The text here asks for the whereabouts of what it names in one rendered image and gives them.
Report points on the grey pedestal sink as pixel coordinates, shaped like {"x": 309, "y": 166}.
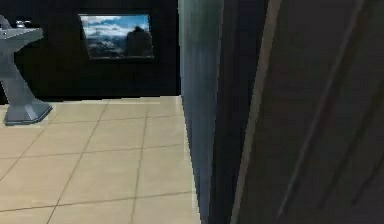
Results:
{"x": 16, "y": 86}

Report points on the framed sky landscape picture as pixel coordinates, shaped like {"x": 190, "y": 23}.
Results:
{"x": 116, "y": 35}

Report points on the dark brown room door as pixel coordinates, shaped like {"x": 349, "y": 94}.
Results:
{"x": 316, "y": 116}

